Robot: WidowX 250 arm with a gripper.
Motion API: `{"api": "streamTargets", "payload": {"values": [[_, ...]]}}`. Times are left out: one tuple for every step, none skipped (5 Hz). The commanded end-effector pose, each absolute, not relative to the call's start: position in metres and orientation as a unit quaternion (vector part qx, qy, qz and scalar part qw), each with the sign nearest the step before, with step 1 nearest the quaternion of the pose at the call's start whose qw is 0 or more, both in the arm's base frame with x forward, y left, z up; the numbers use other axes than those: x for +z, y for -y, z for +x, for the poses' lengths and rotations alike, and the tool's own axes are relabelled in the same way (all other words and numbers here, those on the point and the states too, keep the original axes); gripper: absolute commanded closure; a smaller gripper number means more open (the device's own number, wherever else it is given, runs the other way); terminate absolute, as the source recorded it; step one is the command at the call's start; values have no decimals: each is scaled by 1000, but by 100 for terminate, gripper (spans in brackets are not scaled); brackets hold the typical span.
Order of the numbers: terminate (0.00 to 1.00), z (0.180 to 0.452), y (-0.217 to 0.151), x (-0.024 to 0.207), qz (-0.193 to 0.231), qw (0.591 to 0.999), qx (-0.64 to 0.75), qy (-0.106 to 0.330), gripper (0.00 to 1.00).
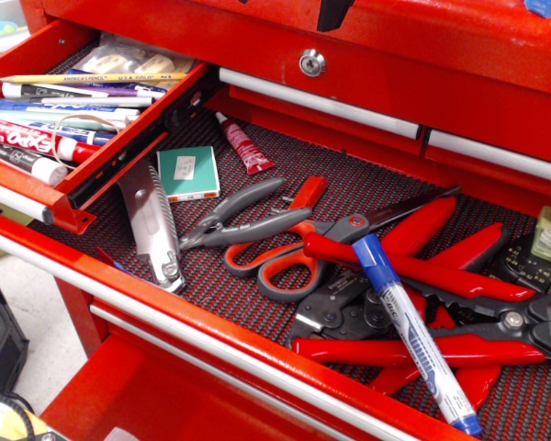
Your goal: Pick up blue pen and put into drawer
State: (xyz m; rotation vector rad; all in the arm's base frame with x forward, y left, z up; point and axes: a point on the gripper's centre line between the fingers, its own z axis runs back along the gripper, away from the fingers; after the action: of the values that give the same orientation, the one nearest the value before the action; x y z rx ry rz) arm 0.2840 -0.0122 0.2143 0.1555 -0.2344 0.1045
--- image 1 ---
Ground silver drawer lock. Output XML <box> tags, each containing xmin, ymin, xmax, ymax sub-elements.
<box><xmin>298</xmin><ymin>49</ymin><xmax>327</xmax><ymax>77</ymax></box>

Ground black red drawer liner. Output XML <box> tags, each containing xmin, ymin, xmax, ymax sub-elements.
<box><xmin>29</xmin><ymin>109</ymin><xmax>551</xmax><ymax>441</ymax></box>

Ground pale green pen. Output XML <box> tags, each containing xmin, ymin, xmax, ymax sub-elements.
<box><xmin>0</xmin><ymin>110</ymin><xmax>126</xmax><ymax>131</ymax></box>

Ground small open red drawer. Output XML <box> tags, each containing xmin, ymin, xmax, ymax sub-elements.
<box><xmin>0</xmin><ymin>20</ymin><xmax>217</xmax><ymax>234</ymax></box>

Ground white black pen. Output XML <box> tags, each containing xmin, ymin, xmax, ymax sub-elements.
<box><xmin>0</xmin><ymin>82</ymin><xmax>167</xmax><ymax>100</ymax></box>

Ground small red clip tool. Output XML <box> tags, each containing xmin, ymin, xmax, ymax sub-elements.
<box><xmin>284</xmin><ymin>175</ymin><xmax>327</xmax><ymax>211</ymax></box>

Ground red adhesive tube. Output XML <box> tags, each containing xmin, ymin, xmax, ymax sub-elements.
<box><xmin>215</xmin><ymin>112</ymin><xmax>276</xmax><ymax>175</ymax></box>

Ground green small cardboard box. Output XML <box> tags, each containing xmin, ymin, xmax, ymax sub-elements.
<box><xmin>157</xmin><ymin>145</ymin><xmax>220</xmax><ymax>203</ymax></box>

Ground silver utility knife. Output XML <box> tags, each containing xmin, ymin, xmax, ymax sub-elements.
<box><xmin>118</xmin><ymin>159</ymin><xmax>186</xmax><ymax>293</ymax></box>

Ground blue cap whiteboard marker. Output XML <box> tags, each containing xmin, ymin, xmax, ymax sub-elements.
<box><xmin>352</xmin><ymin>234</ymin><xmax>482</xmax><ymax>436</ymax></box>

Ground blue white marker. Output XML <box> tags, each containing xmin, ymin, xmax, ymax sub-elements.
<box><xmin>0</xmin><ymin>102</ymin><xmax>141</xmax><ymax>121</ymax></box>

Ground yellow wooden pencil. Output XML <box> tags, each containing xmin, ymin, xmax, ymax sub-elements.
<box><xmin>0</xmin><ymin>73</ymin><xmax>187</xmax><ymax>84</ymax></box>

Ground black marker white cap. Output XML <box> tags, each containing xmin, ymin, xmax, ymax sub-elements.
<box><xmin>0</xmin><ymin>143</ymin><xmax>68</xmax><ymax>186</ymax></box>

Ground beige rubber band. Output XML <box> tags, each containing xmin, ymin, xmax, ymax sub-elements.
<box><xmin>48</xmin><ymin>113</ymin><xmax>123</xmax><ymax>168</ymax></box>

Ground clear plastic bag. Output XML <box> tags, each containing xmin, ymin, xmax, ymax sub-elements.
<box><xmin>70</xmin><ymin>33</ymin><xmax>197</xmax><ymax>74</ymax></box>

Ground red tool chest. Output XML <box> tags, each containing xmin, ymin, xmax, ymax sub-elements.
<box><xmin>0</xmin><ymin>0</ymin><xmax>551</xmax><ymax>441</ymax></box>

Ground red Expo marker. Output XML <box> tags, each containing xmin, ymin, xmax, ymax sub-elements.
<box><xmin>0</xmin><ymin>114</ymin><xmax>101</xmax><ymax>164</ymax></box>

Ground red grey handled scissors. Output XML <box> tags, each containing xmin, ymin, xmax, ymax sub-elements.
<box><xmin>225</xmin><ymin>186</ymin><xmax>461</xmax><ymax>302</ymax></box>

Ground grey handled small pliers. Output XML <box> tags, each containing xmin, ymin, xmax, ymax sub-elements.
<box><xmin>178</xmin><ymin>176</ymin><xmax>313</xmax><ymax>252</ymax></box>

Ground red handled crimping tool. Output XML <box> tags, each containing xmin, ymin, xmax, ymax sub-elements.
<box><xmin>287</xmin><ymin>197</ymin><xmax>510</xmax><ymax>410</ymax></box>

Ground red handled wire stripper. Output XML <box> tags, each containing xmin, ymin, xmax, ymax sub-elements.
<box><xmin>305</xmin><ymin>233</ymin><xmax>551</xmax><ymax>366</ymax></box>

